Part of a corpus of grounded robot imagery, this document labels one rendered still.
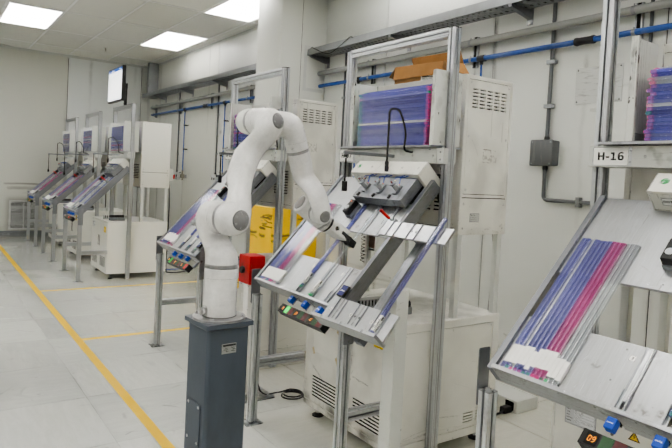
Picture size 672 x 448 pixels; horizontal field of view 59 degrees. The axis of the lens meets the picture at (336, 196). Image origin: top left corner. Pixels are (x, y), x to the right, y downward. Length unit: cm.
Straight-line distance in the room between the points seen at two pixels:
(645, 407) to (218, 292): 135
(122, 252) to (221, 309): 474
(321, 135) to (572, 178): 161
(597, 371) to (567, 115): 253
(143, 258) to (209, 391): 482
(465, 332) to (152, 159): 476
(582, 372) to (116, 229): 572
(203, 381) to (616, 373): 132
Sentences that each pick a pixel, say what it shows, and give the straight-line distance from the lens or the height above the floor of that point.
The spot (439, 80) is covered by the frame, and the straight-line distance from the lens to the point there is 261.
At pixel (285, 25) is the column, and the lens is 593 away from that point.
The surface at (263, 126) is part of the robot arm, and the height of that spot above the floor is 140.
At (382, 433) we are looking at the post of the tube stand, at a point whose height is 31.
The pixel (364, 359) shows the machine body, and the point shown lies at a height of 42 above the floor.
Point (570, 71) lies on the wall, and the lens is 405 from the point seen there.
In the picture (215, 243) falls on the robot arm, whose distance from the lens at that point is 219.
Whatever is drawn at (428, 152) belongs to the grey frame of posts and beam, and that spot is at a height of 136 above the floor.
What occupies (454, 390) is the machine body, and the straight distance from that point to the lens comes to 290.
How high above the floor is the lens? 124
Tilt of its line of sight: 2 degrees down
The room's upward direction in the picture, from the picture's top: 3 degrees clockwise
